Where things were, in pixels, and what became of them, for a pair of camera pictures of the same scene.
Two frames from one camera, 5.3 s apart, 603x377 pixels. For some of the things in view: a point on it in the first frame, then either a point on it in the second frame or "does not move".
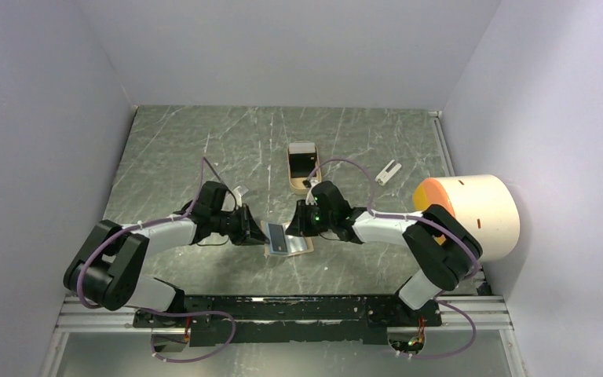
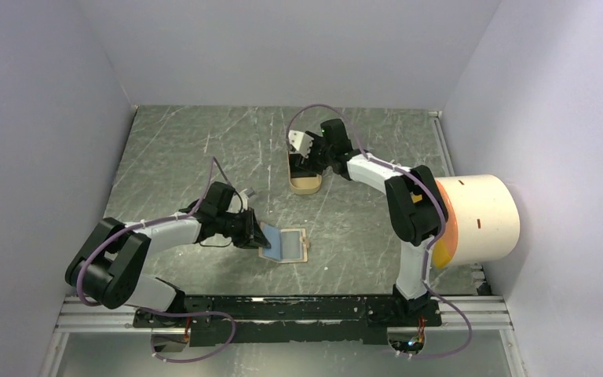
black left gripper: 248,232 does not move
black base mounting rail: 349,319 does not move
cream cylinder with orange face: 486,204 does not move
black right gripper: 298,223 → 308,163
